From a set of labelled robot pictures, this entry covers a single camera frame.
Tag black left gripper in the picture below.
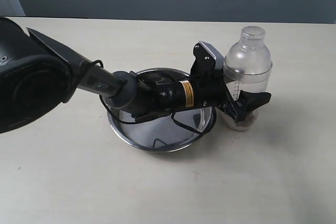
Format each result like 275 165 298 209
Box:
180 69 271 121

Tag clear plastic shaker bottle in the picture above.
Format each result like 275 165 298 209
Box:
222 26 272 131

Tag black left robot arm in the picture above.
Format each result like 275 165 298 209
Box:
1 17 271 133

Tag round stainless steel plate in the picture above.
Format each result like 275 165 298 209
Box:
107 67 217 153

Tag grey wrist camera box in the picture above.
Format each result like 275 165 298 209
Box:
199 40 224 70

